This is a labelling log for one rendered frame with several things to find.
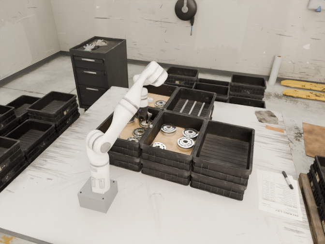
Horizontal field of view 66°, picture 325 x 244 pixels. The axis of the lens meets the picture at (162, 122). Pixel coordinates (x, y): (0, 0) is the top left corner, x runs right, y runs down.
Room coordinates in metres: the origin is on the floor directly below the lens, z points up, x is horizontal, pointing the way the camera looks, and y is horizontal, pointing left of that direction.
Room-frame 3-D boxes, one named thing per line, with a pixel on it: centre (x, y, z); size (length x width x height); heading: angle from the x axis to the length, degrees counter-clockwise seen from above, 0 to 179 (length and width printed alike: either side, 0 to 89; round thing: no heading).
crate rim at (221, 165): (1.13, -0.36, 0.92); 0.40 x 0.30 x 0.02; 162
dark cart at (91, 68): (3.04, 0.79, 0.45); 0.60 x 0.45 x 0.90; 166
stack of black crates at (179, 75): (2.99, -0.23, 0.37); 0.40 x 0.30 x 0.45; 76
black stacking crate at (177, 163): (1.22, -0.08, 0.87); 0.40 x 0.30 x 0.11; 162
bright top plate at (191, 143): (1.20, -0.14, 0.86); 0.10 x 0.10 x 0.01
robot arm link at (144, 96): (1.41, 0.14, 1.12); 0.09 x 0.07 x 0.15; 110
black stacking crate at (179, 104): (1.60, -0.21, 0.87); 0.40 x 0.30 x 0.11; 162
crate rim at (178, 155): (1.22, -0.08, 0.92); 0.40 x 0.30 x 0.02; 162
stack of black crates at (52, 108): (2.13, 1.07, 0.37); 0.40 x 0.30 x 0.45; 166
